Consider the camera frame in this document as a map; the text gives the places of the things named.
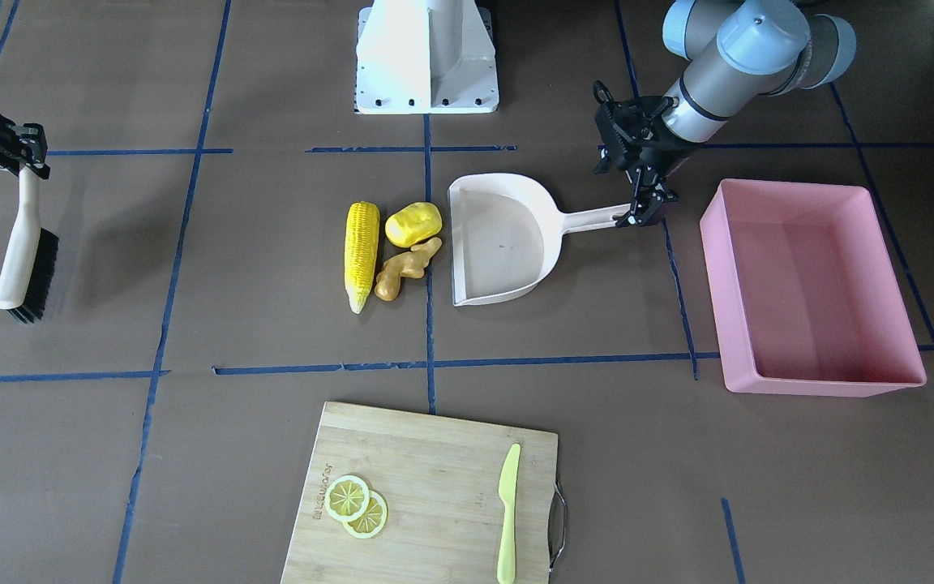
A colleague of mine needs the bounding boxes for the yellow-green plastic knife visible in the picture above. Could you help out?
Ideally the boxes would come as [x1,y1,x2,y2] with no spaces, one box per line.
[496,443,521,583]

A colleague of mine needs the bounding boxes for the beige hand brush black bristles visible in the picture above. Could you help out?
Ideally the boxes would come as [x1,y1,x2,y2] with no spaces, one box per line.
[0,166,59,324]

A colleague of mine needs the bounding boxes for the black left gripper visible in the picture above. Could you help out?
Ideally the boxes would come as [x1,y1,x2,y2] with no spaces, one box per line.
[593,80,691,228]

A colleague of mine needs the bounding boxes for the beige plastic dustpan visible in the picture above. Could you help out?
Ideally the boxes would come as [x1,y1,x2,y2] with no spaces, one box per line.
[448,173,630,307]

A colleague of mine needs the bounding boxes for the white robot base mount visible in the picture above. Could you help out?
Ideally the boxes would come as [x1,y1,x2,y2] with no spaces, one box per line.
[353,1,500,115]

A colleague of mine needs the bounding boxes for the bamboo cutting board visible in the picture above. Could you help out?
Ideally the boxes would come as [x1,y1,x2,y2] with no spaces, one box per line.
[281,401,559,583]

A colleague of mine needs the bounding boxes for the pink plastic bin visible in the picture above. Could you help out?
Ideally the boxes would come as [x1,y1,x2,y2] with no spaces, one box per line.
[700,178,927,397]

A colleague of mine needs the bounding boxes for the lemon slice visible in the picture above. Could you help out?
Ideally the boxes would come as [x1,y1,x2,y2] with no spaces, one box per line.
[323,474,371,522]
[342,491,388,539]

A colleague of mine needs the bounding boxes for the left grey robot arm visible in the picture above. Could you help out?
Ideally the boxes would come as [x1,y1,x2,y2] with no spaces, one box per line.
[593,1,857,228]

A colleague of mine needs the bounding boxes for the yellow toy corn cob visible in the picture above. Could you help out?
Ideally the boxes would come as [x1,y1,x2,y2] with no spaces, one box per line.
[344,202,379,315]

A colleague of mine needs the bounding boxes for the yellow toy potato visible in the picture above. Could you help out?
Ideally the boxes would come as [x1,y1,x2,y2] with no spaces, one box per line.
[384,202,443,248]

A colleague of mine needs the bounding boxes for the brown toy ginger root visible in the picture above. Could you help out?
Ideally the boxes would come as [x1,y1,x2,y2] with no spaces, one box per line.
[374,237,443,302]

